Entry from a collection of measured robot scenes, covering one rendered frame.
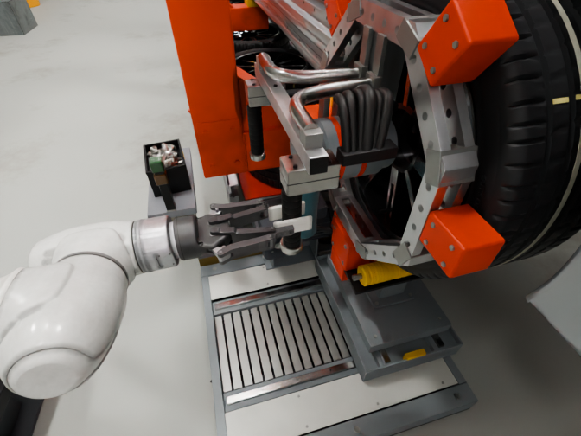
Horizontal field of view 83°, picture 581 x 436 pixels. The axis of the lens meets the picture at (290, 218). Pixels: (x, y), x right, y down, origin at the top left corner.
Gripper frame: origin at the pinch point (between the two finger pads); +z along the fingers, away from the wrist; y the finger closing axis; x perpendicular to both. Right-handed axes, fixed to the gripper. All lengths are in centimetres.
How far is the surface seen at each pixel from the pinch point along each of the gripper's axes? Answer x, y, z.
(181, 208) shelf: -38, -54, -26
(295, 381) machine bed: -75, 2, 1
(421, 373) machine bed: -75, 10, 44
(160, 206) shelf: -38, -57, -33
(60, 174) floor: -83, -164, -108
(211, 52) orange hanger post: 12, -60, -7
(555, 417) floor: -83, 33, 83
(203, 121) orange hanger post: -9, -60, -12
